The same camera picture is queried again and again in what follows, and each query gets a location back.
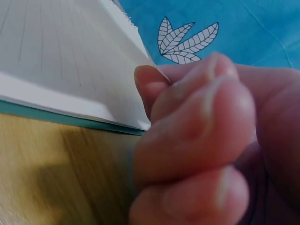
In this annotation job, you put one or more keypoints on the person's right hand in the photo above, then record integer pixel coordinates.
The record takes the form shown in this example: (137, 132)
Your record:
(234, 122)

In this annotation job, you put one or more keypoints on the teal cover lined notebook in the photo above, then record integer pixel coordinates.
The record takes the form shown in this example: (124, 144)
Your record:
(70, 61)

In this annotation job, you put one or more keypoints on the person's right fingers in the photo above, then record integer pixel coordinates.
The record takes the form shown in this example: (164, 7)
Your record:
(187, 150)

